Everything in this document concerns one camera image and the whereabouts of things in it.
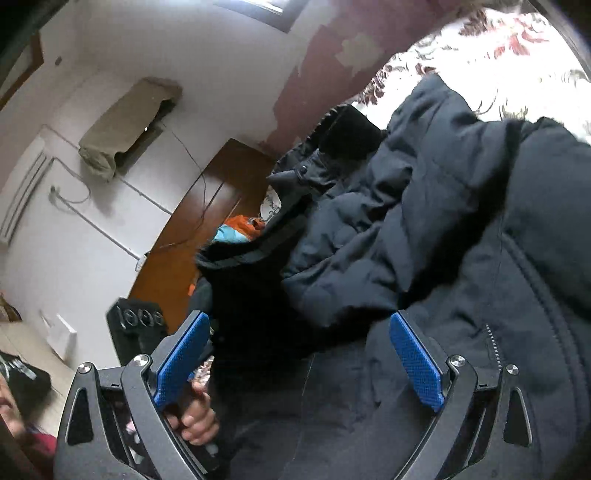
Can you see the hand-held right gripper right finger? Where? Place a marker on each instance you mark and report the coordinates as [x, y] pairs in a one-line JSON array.
[[415, 360]]

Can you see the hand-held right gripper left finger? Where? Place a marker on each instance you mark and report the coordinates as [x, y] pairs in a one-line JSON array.
[[182, 355]]

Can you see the black puffer jacket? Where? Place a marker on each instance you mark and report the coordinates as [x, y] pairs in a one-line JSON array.
[[415, 207]]

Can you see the person's left hand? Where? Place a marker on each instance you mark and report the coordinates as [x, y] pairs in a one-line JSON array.
[[196, 417]]

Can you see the black speaker box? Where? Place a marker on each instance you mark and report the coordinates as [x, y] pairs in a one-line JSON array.
[[134, 332]]

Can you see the wooden headboard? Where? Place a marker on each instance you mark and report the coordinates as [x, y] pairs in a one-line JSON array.
[[184, 240]]

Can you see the white router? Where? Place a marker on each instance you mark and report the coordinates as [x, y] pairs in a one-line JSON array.
[[64, 332]]

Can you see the orange and blue pillow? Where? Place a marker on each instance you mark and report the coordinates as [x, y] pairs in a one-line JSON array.
[[233, 230]]

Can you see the black printed cloth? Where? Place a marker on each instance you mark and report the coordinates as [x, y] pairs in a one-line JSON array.
[[23, 378]]

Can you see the person's red clothing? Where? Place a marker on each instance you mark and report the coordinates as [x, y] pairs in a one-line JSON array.
[[39, 450]]

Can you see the white air conditioner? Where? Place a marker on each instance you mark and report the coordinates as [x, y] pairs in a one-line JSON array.
[[23, 184]]

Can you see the floral bedspread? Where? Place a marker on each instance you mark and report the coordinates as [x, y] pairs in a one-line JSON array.
[[485, 60]]

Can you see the beige cloth-covered wall box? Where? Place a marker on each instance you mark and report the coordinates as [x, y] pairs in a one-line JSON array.
[[120, 124]]

